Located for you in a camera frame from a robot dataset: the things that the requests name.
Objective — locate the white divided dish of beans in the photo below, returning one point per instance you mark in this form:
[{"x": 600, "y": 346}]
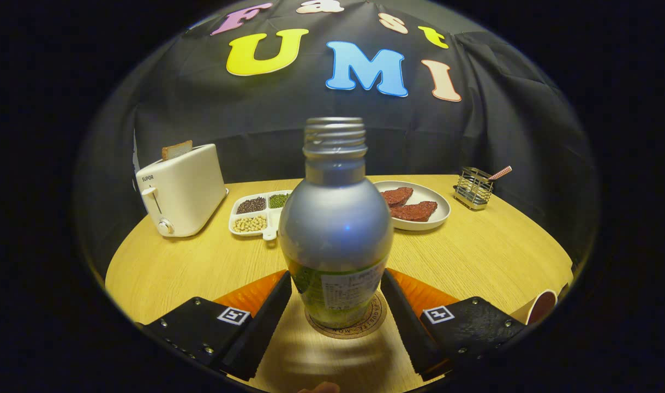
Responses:
[{"x": 250, "y": 215}]

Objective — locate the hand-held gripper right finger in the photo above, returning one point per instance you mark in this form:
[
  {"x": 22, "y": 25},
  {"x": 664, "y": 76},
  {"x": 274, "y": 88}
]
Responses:
[{"x": 414, "y": 333}]

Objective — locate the white plate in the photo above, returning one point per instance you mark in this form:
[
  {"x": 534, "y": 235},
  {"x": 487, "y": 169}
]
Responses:
[{"x": 441, "y": 210}]

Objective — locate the wooden table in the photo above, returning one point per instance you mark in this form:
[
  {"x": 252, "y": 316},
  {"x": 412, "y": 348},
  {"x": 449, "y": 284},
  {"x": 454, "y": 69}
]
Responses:
[{"x": 474, "y": 256}]

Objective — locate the white toaster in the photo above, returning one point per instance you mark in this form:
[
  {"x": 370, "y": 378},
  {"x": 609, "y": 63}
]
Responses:
[{"x": 187, "y": 191}]

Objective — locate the bread slice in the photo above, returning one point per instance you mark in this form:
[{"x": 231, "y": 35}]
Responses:
[{"x": 177, "y": 149}]

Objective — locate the silver bottle with green label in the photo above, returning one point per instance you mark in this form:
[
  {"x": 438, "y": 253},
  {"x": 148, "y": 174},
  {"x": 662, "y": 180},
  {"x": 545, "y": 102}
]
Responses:
[{"x": 335, "y": 229}]

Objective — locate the red meat slice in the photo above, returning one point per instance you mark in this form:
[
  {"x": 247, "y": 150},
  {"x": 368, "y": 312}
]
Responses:
[
  {"x": 417, "y": 211},
  {"x": 397, "y": 195}
]

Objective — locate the round brown coaster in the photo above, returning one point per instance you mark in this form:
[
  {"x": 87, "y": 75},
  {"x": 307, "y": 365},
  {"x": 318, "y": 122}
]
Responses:
[{"x": 374, "y": 320}]

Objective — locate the pink checked straw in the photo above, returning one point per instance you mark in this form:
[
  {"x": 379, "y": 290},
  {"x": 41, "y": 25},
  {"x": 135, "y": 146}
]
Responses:
[{"x": 501, "y": 172}]

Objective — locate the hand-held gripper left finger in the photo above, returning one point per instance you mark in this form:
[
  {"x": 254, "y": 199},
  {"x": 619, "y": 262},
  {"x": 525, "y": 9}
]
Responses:
[{"x": 258, "y": 333}]

